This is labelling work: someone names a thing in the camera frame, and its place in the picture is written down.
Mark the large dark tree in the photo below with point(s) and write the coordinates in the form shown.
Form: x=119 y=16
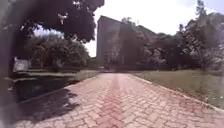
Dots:
x=50 y=16

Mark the tall dark building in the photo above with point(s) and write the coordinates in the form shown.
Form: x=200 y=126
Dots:
x=115 y=40

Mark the red brick path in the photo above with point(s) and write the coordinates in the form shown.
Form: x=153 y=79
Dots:
x=116 y=100

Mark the pale kerb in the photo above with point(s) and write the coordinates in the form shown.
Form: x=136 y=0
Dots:
x=180 y=95

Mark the grass lawn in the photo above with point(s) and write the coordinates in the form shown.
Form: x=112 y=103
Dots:
x=186 y=81

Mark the trees beside lawn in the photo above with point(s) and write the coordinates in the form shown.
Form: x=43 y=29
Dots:
x=196 y=43

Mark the round green trees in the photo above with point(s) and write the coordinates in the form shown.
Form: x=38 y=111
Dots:
x=56 y=51

